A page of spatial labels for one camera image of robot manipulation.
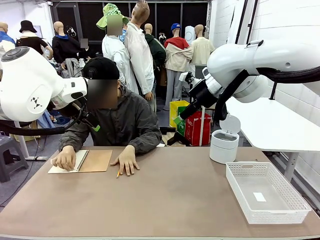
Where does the grey plastic stool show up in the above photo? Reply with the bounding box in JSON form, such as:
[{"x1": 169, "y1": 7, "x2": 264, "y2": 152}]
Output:
[{"x1": 0, "y1": 135, "x2": 29, "y2": 183}]

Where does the tan cardboard piece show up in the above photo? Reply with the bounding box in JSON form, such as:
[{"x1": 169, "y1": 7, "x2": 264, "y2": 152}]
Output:
[{"x1": 159, "y1": 131, "x2": 180, "y2": 147}]

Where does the black floor stand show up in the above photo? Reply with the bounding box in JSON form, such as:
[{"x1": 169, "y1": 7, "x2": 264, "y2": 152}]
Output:
[{"x1": 156, "y1": 126, "x2": 191, "y2": 147}]

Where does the green recycling bag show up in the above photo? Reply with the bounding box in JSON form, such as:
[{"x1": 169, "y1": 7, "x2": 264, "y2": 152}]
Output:
[{"x1": 176, "y1": 106, "x2": 188, "y2": 137}]

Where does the grey cabinet box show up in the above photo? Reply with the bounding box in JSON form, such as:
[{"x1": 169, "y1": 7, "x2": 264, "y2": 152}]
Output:
[{"x1": 194, "y1": 64, "x2": 209, "y2": 76}]

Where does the white label in basket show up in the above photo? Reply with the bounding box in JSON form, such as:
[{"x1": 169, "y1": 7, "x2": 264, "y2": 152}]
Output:
[{"x1": 252, "y1": 191, "x2": 267, "y2": 203}]

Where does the mannequin black sweater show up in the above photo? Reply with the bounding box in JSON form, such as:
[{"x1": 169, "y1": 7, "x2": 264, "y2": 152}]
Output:
[{"x1": 51, "y1": 21, "x2": 87, "y2": 71}]

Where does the person's left hand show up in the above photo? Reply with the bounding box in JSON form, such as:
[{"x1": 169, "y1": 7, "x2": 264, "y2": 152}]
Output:
[{"x1": 110, "y1": 144, "x2": 140, "y2": 177}]

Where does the background person with mask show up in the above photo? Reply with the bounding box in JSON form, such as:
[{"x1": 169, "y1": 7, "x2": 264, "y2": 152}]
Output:
[{"x1": 78, "y1": 38, "x2": 97, "y2": 60}]

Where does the person's head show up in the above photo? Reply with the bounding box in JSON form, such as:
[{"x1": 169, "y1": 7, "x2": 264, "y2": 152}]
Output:
[{"x1": 87, "y1": 78, "x2": 122, "y2": 110}]

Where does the white lidded trash can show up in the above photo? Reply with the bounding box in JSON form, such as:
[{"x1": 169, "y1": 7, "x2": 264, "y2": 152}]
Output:
[{"x1": 209, "y1": 114, "x2": 241, "y2": 165}]

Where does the figure green checked hat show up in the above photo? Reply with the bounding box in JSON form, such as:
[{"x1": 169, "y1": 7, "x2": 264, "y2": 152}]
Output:
[{"x1": 96, "y1": 2, "x2": 131, "y2": 76}]

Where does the small white table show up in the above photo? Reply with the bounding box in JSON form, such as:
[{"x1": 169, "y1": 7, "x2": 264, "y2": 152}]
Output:
[{"x1": 200, "y1": 106, "x2": 206, "y2": 146}]

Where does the yellow recycling bag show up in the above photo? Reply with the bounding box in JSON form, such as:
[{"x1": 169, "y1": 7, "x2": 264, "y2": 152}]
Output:
[{"x1": 169, "y1": 100, "x2": 191, "y2": 128}]

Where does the mannequin black bucket hat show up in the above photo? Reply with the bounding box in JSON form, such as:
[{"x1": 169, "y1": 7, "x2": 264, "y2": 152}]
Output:
[{"x1": 15, "y1": 19, "x2": 54, "y2": 60}]

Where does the red recycling bag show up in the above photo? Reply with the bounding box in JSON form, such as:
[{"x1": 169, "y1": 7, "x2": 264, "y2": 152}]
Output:
[{"x1": 184, "y1": 111, "x2": 211, "y2": 147}]

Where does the white perforated plastic basket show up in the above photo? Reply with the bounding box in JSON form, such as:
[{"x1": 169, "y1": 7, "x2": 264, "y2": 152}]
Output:
[{"x1": 225, "y1": 161, "x2": 313, "y2": 225}]

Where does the person in black cap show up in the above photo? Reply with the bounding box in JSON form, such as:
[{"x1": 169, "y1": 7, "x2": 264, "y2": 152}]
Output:
[{"x1": 58, "y1": 86, "x2": 163, "y2": 155}]

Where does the grey sleeved right forearm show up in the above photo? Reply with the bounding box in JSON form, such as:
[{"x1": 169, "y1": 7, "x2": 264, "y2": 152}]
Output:
[{"x1": 58, "y1": 127, "x2": 87, "y2": 152}]

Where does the spiral notebook brown cover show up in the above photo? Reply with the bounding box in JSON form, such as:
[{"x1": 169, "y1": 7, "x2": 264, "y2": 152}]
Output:
[{"x1": 47, "y1": 149, "x2": 113, "y2": 174}]

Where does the grey hanging vest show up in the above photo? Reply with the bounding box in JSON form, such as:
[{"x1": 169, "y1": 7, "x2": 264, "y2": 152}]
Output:
[{"x1": 61, "y1": 57, "x2": 83, "y2": 79}]

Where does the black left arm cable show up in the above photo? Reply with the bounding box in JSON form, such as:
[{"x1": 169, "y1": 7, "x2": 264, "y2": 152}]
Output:
[{"x1": 0, "y1": 107, "x2": 83, "y2": 137}]

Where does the large white side table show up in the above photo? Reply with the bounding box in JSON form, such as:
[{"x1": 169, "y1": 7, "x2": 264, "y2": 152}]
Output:
[{"x1": 224, "y1": 96, "x2": 320, "y2": 183}]

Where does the white stand frame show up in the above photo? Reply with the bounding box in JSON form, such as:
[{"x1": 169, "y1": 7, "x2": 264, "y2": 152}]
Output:
[{"x1": 13, "y1": 121, "x2": 48, "y2": 161}]

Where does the black cap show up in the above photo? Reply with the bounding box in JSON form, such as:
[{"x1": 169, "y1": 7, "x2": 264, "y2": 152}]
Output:
[{"x1": 82, "y1": 56, "x2": 120, "y2": 80}]

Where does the mannequin blue cap red jacket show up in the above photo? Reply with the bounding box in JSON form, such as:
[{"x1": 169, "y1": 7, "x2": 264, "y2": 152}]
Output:
[{"x1": 163, "y1": 22, "x2": 194, "y2": 111}]

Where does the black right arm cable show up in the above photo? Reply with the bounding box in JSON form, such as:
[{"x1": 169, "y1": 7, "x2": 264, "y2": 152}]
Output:
[{"x1": 214, "y1": 65, "x2": 320, "y2": 123}]

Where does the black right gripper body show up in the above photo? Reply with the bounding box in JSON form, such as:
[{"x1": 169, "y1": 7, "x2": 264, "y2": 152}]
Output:
[{"x1": 189, "y1": 81, "x2": 218, "y2": 108}]

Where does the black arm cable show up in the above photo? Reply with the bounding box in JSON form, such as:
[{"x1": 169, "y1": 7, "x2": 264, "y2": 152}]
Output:
[
  {"x1": 214, "y1": 65, "x2": 320, "y2": 123},
  {"x1": 0, "y1": 107, "x2": 83, "y2": 137}
]

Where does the mannequin blue white shirt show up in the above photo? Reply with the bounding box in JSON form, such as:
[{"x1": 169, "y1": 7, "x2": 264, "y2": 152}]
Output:
[{"x1": 0, "y1": 21, "x2": 16, "y2": 58}]

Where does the person's right hand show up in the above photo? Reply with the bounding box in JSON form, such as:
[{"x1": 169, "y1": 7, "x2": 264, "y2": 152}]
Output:
[{"x1": 50, "y1": 145, "x2": 77, "y2": 172}]

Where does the grey sleeved left forearm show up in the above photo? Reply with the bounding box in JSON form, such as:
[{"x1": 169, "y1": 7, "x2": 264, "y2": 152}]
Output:
[{"x1": 128, "y1": 129, "x2": 163, "y2": 155}]

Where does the mannequin cream shirt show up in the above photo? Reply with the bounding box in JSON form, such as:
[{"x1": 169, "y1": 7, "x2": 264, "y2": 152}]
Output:
[{"x1": 191, "y1": 24, "x2": 216, "y2": 66}]

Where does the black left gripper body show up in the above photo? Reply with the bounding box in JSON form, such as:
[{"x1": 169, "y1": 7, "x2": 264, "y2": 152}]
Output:
[{"x1": 53, "y1": 98, "x2": 88, "y2": 118}]

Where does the blue cloth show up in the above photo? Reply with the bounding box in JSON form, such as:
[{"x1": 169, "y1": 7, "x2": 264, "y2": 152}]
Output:
[{"x1": 36, "y1": 109, "x2": 55, "y2": 130}]

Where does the mannequin dark green hoodie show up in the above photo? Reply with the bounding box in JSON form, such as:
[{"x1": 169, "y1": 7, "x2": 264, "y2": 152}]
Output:
[{"x1": 144, "y1": 23, "x2": 167, "y2": 76}]

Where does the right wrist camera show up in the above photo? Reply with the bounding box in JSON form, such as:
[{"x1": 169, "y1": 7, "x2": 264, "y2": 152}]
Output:
[{"x1": 178, "y1": 71, "x2": 202, "y2": 86}]

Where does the tall mannequin white shirt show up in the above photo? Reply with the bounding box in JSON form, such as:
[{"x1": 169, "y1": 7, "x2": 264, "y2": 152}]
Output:
[{"x1": 124, "y1": 0, "x2": 156, "y2": 100}]

